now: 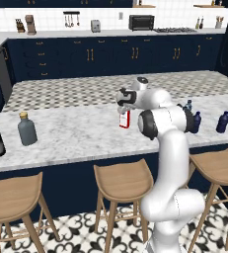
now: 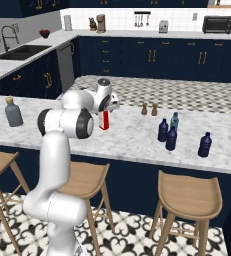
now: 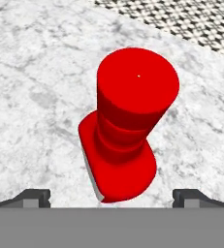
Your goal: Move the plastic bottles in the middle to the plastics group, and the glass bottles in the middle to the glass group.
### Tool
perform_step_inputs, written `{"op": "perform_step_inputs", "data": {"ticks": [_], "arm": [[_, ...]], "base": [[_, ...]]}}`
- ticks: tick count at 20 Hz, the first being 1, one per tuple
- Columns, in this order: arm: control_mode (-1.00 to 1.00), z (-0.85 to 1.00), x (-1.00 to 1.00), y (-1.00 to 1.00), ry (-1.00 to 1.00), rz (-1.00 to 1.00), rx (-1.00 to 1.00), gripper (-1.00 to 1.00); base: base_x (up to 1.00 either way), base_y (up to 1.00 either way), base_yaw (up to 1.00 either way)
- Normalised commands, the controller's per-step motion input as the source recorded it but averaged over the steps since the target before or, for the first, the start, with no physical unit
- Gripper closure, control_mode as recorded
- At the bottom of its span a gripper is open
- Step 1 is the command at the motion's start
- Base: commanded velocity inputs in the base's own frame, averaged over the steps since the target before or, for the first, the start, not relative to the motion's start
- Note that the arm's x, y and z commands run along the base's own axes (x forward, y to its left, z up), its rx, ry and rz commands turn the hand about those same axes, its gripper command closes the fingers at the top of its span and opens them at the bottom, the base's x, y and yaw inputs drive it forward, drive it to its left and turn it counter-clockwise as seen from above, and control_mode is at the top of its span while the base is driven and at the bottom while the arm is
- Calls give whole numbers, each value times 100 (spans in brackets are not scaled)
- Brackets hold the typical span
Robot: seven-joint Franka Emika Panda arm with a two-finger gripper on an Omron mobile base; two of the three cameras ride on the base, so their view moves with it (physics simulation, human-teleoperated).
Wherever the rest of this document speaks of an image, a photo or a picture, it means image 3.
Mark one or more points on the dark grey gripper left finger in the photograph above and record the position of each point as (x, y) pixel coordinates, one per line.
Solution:
(32, 196)

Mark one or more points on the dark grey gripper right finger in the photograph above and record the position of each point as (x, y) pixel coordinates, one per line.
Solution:
(190, 196)

